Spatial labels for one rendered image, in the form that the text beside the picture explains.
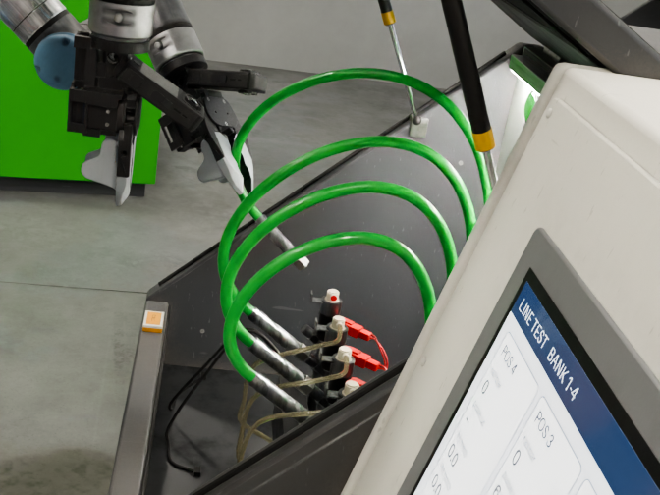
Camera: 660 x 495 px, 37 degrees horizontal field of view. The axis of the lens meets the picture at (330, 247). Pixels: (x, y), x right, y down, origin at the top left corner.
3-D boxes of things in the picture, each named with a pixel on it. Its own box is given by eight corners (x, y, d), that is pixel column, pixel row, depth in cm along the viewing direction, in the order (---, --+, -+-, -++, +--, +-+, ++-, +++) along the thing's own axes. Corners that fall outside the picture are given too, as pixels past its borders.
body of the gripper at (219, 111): (202, 157, 147) (172, 86, 149) (247, 130, 143) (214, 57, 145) (172, 155, 140) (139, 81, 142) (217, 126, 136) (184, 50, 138)
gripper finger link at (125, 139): (117, 167, 124) (122, 100, 120) (131, 169, 124) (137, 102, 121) (112, 180, 119) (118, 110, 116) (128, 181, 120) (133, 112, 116)
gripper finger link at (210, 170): (216, 208, 140) (195, 151, 142) (248, 190, 138) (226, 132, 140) (203, 207, 138) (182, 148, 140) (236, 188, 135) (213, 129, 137)
